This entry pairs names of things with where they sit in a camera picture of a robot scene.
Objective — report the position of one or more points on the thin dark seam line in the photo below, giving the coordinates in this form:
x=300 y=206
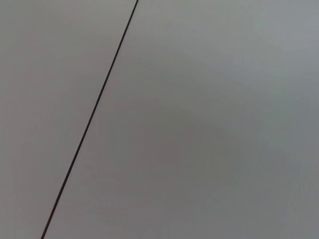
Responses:
x=99 y=99

